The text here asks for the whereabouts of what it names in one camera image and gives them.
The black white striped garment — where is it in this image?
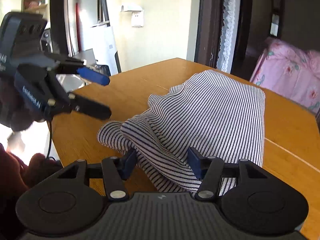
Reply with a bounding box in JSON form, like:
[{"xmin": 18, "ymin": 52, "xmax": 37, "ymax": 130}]
[{"xmin": 97, "ymin": 70, "xmax": 265, "ymax": 193}]

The pink floral bed quilt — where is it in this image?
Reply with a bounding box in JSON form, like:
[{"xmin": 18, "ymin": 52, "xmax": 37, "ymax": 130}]
[{"xmin": 250, "ymin": 37, "xmax": 319, "ymax": 114}]

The white lace door curtain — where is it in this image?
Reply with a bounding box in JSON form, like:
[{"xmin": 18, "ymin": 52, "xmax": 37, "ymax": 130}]
[{"xmin": 217, "ymin": 0, "xmax": 236, "ymax": 73}]

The white wall switch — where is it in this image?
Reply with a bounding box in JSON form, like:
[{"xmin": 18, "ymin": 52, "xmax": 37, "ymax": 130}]
[{"xmin": 131, "ymin": 10, "xmax": 144, "ymax": 28}]

